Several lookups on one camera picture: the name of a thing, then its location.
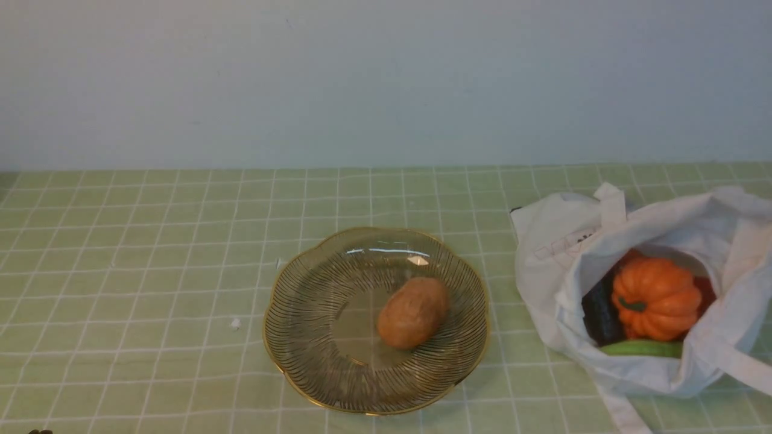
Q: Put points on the dark eggplant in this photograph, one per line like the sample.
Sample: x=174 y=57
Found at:
x=601 y=316

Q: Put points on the red pepper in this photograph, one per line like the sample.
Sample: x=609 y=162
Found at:
x=704 y=285

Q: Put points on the brown potato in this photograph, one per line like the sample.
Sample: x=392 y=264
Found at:
x=414 y=313

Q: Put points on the green cucumber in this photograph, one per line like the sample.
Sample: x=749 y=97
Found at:
x=644 y=348

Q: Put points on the orange pumpkin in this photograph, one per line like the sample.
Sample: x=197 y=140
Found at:
x=656 y=298

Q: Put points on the white cloth tote bag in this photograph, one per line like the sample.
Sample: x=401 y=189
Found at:
x=568 y=242

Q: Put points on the green checked tablecloth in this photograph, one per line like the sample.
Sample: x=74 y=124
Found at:
x=133 y=301

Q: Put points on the clear gold-rimmed glass bowl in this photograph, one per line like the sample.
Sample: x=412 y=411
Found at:
x=320 y=327

